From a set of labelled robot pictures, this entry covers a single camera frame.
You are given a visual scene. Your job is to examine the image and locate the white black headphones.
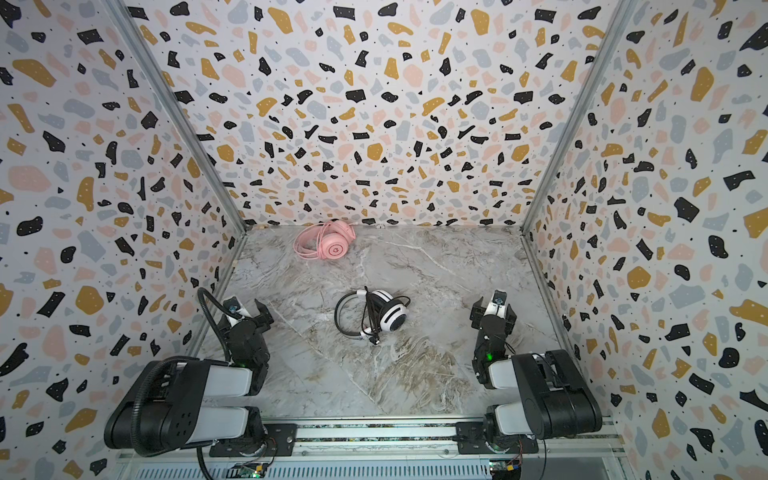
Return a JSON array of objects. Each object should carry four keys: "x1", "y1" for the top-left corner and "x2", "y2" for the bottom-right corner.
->
[{"x1": 333, "y1": 288, "x2": 411, "y2": 345}]

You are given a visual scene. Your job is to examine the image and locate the pink headphones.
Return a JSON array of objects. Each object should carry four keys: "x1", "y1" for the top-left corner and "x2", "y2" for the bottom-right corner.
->
[{"x1": 293, "y1": 220, "x2": 356, "y2": 260}]

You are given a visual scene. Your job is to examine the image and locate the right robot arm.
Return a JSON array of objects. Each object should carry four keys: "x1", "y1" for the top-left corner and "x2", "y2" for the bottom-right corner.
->
[{"x1": 469, "y1": 290, "x2": 603, "y2": 452}]

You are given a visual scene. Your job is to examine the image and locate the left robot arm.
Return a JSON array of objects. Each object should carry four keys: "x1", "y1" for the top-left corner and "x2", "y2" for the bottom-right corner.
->
[{"x1": 103, "y1": 297, "x2": 274, "y2": 457}]

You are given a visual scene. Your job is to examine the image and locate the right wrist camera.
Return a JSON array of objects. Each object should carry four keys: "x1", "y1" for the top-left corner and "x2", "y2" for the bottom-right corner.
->
[{"x1": 484, "y1": 290, "x2": 508, "y2": 319}]

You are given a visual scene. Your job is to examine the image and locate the black corrugated cable conduit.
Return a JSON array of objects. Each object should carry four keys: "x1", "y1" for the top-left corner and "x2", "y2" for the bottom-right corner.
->
[{"x1": 128, "y1": 287, "x2": 232, "y2": 458}]

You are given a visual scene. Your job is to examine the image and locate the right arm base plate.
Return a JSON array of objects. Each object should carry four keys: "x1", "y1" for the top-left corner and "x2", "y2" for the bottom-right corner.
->
[{"x1": 454, "y1": 421, "x2": 539, "y2": 455}]

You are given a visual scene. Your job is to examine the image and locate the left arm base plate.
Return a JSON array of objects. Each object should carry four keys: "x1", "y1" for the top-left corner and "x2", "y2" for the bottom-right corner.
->
[{"x1": 209, "y1": 423, "x2": 298, "y2": 459}]

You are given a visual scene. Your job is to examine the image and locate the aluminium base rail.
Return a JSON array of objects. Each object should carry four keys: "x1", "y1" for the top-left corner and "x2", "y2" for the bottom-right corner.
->
[{"x1": 111, "y1": 416, "x2": 634, "y2": 479}]

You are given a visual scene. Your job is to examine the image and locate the right corner aluminium post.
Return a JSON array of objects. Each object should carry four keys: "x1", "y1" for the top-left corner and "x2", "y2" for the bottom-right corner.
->
[{"x1": 520, "y1": 0, "x2": 637, "y2": 235}]

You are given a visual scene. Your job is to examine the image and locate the corner aluminium post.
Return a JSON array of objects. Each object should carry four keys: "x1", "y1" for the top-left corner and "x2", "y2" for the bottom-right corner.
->
[
  {"x1": 520, "y1": 0, "x2": 637, "y2": 235},
  {"x1": 103, "y1": 0, "x2": 247, "y2": 236}
]

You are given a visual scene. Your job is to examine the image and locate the left corner aluminium post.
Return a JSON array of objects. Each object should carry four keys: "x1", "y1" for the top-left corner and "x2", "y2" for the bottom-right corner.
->
[{"x1": 103, "y1": 0, "x2": 247, "y2": 236}]

